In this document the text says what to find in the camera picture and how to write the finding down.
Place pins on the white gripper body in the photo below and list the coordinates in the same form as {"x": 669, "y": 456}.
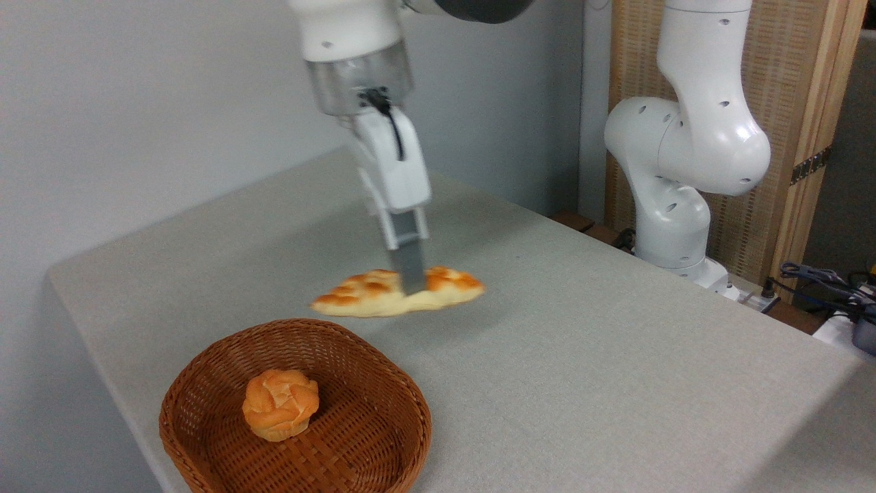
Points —
{"x": 393, "y": 171}

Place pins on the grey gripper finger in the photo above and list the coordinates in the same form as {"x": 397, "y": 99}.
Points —
{"x": 408, "y": 263}

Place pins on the braided golden bread loaf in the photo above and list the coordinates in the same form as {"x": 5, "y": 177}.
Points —
{"x": 363, "y": 296}

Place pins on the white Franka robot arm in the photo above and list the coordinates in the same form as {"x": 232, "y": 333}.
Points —
{"x": 684, "y": 157}

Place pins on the brown wicker basket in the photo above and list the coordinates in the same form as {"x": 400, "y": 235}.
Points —
{"x": 363, "y": 424}

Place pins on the round orange bread roll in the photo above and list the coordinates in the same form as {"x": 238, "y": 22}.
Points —
{"x": 279, "y": 404}

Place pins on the grey tablecloth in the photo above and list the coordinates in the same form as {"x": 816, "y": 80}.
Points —
{"x": 616, "y": 383}

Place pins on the black connector plug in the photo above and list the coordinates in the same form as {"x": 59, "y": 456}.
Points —
{"x": 768, "y": 296}

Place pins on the wooden rattan folding screen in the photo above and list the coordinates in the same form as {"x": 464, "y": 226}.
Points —
{"x": 787, "y": 82}

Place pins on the metal screen hinge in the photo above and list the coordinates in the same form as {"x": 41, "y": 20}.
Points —
{"x": 811, "y": 166}

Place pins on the white box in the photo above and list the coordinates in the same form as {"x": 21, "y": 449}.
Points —
{"x": 831, "y": 332}

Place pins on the grey plastic device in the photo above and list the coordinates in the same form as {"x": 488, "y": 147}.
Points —
{"x": 865, "y": 332}

